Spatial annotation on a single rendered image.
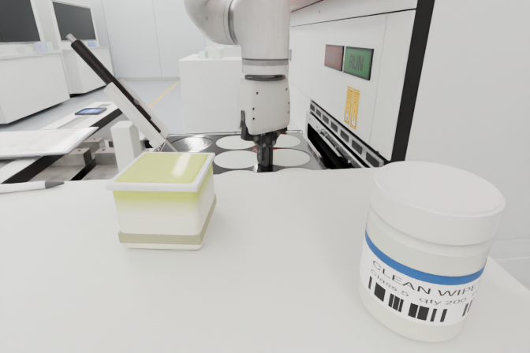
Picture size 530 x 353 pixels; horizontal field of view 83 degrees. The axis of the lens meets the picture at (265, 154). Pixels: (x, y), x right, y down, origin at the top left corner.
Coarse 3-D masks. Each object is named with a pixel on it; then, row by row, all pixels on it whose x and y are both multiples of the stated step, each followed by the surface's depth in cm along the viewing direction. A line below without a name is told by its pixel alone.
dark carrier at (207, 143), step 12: (288, 132) 80; (180, 144) 72; (192, 144) 72; (204, 144) 72; (216, 144) 72; (300, 144) 72; (312, 156) 65; (216, 168) 59; (228, 168) 59; (252, 168) 59; (264, 168) 59; (276, 168) 59; (288, 168) 59; (312, 168) 59; (324, 168) 59
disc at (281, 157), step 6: (276, 150) 68; (282, 150) 68; (288, 150) 68; (294, 150) 68; (276, 156) 64; (282, 156) 64; (288, 156) 65; (294, 156) 65; (300, 156) 65; (306, 156) 65; (276, 162) 61; (282, 162) 61; (288, 162) 61; (294, 162) 61; (300, 162) 61; (306, 162) 61
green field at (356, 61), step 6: (348, 54) 55; (354, 54) 52; (360, 54) 50; (366, 54) 48; (348, 60) 55; (354, 60) 53; (360, 60) 50; (366, 60) 48; (348, 66) 56; (354, 66) 53; (360, 66) 50; (366, 66) 48; (354, 72) 53; (360, 72) 50; (366, 72) 48
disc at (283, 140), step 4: (280, 136) 77; (284, 136) 77; (288, 136) 77; (292, 136) 77; (280, 140) 74; (284, 140) 74; (288, 140) 74; (292, 140) 74; (296, 140) 74; (276, 144) 72; (280, 144) 72; (284, 144) 72; (288, 144) 72; (292, 144) 72; (296, 144) 72
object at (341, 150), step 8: (312, 120) 79; (320, 120) 76; (312, 128) 85; (320, 128) 72; (328, 128) 69; (312, 136) 85; (328, 136) 66; (336, 136) 64; (312, 144) 80; (328, 144) 66; (336, 144) 61; (344, 144) 59; (320, 152) 74; (336, 152) 61; (344, 152) 57; (352, 152) 55; (320, 160) 73; (328, 160) 70; (344, 160) 57; (352, 160) 53; (360, 160) 52; (328, 168) 67; (336, 168) 66; (352, 168) 53; (360, 168) 49
